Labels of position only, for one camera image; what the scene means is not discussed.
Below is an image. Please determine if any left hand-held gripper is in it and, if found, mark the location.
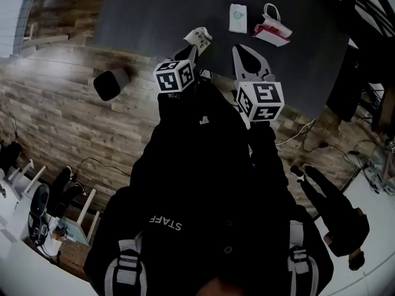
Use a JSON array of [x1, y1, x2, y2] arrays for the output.
[[153, 43, 200, 94]]

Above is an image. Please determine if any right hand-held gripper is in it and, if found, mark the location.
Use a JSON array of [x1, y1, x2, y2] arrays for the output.
[[231, 44, 285, 123]]

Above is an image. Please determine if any small pink white bag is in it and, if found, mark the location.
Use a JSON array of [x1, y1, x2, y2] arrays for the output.
[[252, 3, 293, 47]]

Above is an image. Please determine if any white paper packet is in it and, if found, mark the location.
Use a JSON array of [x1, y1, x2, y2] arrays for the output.
[[228, 4, 247, 33]]

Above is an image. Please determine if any black waste bin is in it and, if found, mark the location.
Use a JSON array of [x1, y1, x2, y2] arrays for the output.
[[93, 67, 130, 102]]

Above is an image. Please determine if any person's right forearm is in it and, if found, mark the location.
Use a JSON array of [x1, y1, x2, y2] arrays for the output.
[[246, 120, 289, 191]]

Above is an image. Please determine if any person's left forearm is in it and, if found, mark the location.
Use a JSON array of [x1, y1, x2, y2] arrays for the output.
[[156, 89, 223, 147]]

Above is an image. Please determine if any brown wooden board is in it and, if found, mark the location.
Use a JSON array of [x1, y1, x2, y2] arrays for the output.
[[370, 81, 395, 135]]

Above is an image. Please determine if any person's black clothed body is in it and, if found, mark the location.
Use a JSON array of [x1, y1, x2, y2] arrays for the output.
[[83, 81, 336, 296]]

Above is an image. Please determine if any white tiled table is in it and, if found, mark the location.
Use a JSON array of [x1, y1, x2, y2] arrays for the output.
[[0, 0, 73, 60]]

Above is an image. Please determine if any black office chair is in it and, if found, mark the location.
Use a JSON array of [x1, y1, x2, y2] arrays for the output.
[[28, 183, 51, 220]]

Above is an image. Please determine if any black headset gear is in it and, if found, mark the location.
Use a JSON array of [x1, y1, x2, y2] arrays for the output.
[[27, 216, 52, 247]]

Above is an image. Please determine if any white desk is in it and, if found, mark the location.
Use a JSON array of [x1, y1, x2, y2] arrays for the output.
[[0, 157, 102, 296]]

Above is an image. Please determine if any white floor cable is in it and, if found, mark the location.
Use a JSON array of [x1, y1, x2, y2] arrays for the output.
[[274, 118, 317, 145]]

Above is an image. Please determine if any black cable with adapter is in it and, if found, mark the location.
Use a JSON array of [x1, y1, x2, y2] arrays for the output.
[[302, 128, 371, 170]]

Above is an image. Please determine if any grey right backpack strap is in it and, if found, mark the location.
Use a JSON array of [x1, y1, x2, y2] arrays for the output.
[[286, 220, 320, 296]]

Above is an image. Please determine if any grey backpack strap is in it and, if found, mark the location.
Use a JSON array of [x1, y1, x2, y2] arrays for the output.
[[286, 220, 320, 296], [104, 239, 148, 296]]

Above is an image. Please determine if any grey left backpack strap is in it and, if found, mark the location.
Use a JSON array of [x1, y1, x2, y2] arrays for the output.
[[104, 239, 148, 296]]

